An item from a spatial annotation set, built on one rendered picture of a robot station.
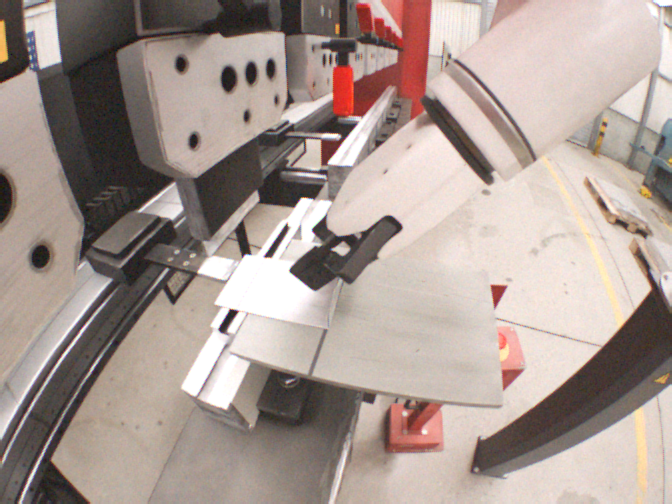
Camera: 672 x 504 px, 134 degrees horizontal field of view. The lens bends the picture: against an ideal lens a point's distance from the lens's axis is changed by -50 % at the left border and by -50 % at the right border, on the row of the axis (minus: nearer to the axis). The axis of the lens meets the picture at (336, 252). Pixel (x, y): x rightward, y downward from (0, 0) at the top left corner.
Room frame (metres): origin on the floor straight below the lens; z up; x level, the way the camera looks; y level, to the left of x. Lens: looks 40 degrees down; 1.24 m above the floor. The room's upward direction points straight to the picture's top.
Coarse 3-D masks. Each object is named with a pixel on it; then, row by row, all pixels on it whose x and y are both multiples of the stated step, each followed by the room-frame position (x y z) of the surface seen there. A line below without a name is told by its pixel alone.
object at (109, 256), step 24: (144, 216) 0.32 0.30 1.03; (120, 240) 0.26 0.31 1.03; (144, 240) 0.28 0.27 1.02; (168, 240) 0.31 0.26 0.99; (96, 264) 0.24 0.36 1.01; (120, 264) 0.23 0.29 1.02; (144, 264) 0.26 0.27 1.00; (168, 264) 0.25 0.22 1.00; (192, 264) 0.25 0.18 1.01; (216, 264) 0.25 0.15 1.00
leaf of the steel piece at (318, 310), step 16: (272, 272) 0.24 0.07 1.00; (288, 272) 0.24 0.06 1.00; (256, 288) 0.21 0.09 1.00; (272, 288) 0.21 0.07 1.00; (288, 288) 0.21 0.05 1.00; (304, 288) 0.21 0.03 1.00; (336, 288) 0.20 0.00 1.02; (240, 304) 0.19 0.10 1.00; (256, 304) 0.19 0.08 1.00; (272, 304) 0.19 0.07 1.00; (288, 304) 0.19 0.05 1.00; (304, 304) 0.19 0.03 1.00; (320, 304) 0.19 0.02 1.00; (288, 320) 0.17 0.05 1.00; (304, 320) 0.17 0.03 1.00; (320, 320) 0.17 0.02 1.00
